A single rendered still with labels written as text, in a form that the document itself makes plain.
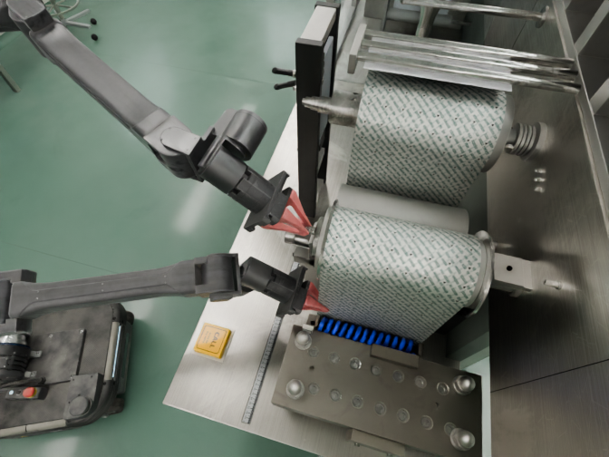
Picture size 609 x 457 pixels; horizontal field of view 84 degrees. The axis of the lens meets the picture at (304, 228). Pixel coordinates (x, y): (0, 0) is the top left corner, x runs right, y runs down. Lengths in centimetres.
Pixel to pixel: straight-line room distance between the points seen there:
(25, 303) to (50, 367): 113
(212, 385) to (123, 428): 108
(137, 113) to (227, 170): 17
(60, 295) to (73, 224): 184
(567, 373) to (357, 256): 29
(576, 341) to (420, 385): 35
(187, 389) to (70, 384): 92
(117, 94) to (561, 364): 73
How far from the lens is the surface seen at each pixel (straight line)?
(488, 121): 66
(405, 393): 77
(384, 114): 63
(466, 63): 68
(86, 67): 71
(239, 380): 90
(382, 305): 66
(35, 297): 75
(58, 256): 247
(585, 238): 55
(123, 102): 63
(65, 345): 187
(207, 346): 90
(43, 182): 291
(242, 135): 54
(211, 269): 64
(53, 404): 184
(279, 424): 88
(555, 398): 55
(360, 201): 68
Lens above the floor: 177
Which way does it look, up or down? 58 degrees down
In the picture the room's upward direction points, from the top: straight up
